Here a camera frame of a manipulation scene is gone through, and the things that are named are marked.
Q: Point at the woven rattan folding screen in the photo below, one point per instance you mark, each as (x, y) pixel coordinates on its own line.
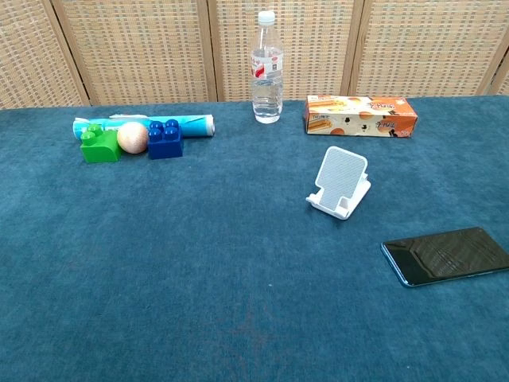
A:
(139, 47)

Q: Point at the orange snack box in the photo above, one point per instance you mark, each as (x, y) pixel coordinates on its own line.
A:
(358, 117)

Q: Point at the blue table cloth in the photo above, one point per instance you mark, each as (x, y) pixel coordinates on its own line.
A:
(199, 258)

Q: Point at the beige ball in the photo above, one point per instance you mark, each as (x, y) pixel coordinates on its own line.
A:
(132, 138)

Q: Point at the white phone stand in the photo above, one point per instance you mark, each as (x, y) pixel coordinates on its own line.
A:
(341, 175)

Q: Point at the blue toy block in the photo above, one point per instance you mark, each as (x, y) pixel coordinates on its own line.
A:
(165, 145)

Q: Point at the light blue rolled tube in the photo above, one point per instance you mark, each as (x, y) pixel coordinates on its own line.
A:
(195, 125)

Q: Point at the clear plastic water bottle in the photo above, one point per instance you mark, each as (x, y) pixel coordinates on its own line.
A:
(267, 99)

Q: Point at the green toy block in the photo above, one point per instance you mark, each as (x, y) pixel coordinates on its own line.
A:
(99, 151)

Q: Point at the black object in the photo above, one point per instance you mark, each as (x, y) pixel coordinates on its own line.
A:
(445, 254)

